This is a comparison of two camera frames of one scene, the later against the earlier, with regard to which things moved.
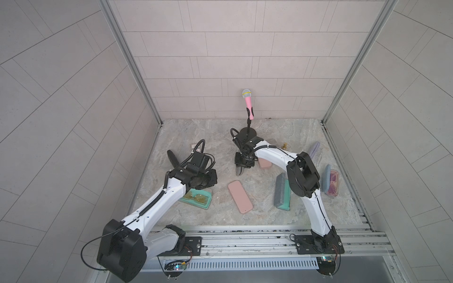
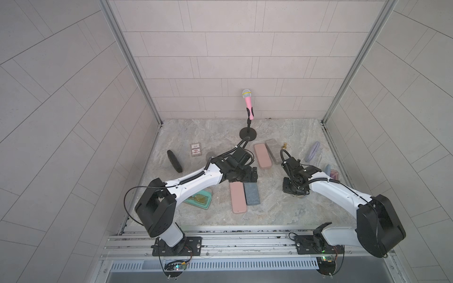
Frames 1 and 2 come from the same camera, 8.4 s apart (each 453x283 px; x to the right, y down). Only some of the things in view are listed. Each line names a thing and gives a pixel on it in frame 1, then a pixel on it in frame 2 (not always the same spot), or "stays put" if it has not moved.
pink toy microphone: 246,94 stays put
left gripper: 213,180 to 248,178
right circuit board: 327,265 stays put
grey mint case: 282,192 to 252,193
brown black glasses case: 173,158 stays put
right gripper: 238,161 to 285,180
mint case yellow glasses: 200,198 stays put
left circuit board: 176,265 stays put
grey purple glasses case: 317,145 stays put
